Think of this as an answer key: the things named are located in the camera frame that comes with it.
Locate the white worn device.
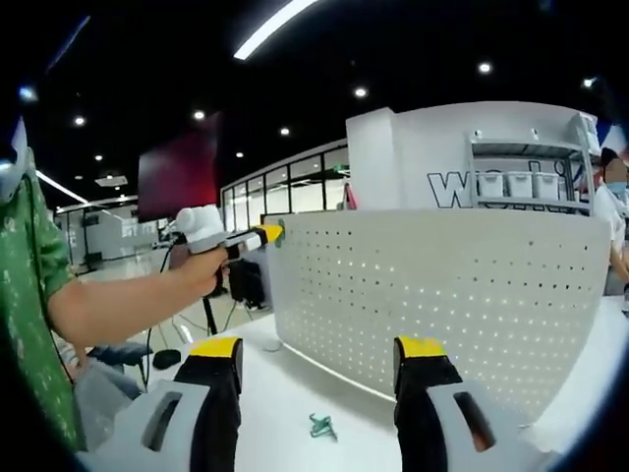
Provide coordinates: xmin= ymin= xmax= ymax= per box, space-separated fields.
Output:
xmin=0 ymin=115 xmax=29 ymax=206

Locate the white storage bin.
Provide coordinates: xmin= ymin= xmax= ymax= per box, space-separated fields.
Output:
xmin=479 ymin=171 xmax=506 ymax=201
xmin=535 ymin=172 xmax=560 ymax=201
xmin=507 ymin=171 xmax=536 ymax=201

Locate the white perforated mounting plate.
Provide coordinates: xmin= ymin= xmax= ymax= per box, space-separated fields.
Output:
xmin=264 ymin=208 xmax=613 ymax=432

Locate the black computer tower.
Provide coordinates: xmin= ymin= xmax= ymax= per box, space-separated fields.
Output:
xmin=228 ymin=260 xmax=269 ymax=311

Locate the group of round ceiling spotlights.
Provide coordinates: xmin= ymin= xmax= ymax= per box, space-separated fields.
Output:
xmin=73 ymin=61 xmax=596 ymax=163

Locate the black round object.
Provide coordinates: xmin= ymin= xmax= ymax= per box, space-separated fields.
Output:
xmin=151 ymin=349 xmax=181 ymax=370

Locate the operator in green shirt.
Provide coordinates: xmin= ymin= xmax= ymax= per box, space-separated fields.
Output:
xmin=0 ymin=147 xmax=83 ymax=451

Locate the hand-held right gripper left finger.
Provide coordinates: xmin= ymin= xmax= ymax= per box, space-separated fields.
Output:
xmin=78 ymin=335 xmax=245 ymax=472

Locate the large red display screen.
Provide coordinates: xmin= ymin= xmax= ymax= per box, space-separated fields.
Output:
xmin=136 ymin=113 xmax=221 ymax=223

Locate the black floor stand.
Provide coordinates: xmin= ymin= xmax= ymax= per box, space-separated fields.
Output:
xmin=200 ymin=293 xmax=221 ymax=336

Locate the long ceiling light strip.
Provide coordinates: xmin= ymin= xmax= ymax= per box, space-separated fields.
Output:
xmin=233 ymin=0 xmax=323 ymax=61

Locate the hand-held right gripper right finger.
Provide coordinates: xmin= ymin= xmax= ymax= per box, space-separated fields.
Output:
xmin=392 ymin=334 xmax=554 ymax=472

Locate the ceiling air vent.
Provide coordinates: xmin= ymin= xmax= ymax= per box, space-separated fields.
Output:
xmin=94 ymin=172 xmax=130 ymax=189

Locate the person's left hand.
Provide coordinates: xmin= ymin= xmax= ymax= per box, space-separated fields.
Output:
xmin=189 ymin=245 xmax=232 ymax=300

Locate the grey metal shelving rack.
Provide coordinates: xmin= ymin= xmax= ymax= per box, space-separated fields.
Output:
xmin=465 ymin=111 xmax=601 ymax=218

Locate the grey mesh office chair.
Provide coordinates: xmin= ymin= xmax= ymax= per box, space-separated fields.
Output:
xmin=73 ymin=363 xmax=146 ymax=451

